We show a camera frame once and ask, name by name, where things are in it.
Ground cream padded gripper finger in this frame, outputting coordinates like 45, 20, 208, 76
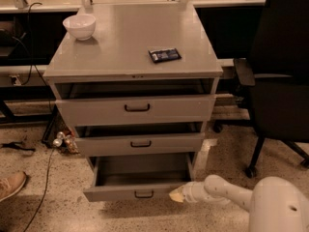
169, 186, 184, 203

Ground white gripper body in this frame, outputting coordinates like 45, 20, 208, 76
183, 182, 206, 203

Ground grey bottom drawer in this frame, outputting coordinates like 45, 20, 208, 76
84, 153, 193, 202

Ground grey drawer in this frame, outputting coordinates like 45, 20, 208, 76
84, 153, 193, 202
75, 122, 205, 157
54, 79, 215, 127

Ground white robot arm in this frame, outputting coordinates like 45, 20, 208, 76
169, 175, 309, 232

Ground grey middle drawer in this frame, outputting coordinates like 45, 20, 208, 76
75, 122, 205, 157

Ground grey drawer cabinet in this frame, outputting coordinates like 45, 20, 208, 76
42, 2, 224, 182

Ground grey top drawer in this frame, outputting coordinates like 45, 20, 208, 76
54, 79, 215, 127

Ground shiny round ornaments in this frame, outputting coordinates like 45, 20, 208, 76
53, 131, 78, 154

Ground dark blue snack packet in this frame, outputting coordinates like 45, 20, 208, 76
149, 48, 182, 64

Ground black office chair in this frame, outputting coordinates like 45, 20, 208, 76
212, 0, 309, 180

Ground tan shoe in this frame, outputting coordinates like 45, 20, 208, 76
0, 172, 27, 202

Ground black tool on floor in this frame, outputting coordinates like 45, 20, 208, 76
0, 142, 36, 152

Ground white bowl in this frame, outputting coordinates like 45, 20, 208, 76
63, 14, 97, 41

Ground black floor cable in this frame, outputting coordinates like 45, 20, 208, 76
13, 2, 56, 232

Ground wall power outlet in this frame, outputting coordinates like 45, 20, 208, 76
10, 75, 21, 86

